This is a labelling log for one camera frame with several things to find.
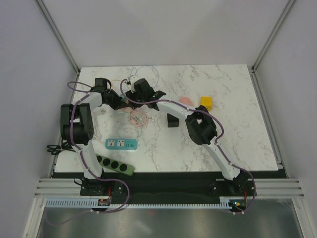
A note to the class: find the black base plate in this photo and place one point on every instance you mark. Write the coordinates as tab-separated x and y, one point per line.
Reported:
167	188

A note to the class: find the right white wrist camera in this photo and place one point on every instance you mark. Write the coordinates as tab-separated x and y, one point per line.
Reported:
131	80

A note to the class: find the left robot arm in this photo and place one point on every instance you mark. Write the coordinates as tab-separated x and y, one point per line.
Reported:
76	123

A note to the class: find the green power strip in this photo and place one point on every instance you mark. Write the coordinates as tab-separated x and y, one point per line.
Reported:
115	165

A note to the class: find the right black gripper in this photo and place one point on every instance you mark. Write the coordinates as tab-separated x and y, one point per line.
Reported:
131	95

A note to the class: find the pink cube plug adapter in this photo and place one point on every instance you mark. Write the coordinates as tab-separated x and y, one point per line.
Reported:
186	100

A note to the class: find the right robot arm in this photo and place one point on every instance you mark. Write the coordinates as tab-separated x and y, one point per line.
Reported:
201	127

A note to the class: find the teal power strip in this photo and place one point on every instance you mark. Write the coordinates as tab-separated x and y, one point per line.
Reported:
121	144

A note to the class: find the pink round power socket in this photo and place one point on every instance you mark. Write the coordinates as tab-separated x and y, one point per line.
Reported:
127	109

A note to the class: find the yellow cube plug adapter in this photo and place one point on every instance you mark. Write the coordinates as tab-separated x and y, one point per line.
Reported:
207	102

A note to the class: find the black cube adapter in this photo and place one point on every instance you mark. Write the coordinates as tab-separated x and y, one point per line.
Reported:
172	121

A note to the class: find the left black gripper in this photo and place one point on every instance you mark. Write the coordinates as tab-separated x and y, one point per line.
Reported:
118	104

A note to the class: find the white slotted cable duct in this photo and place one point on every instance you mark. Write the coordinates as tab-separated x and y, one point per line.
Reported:
105	202

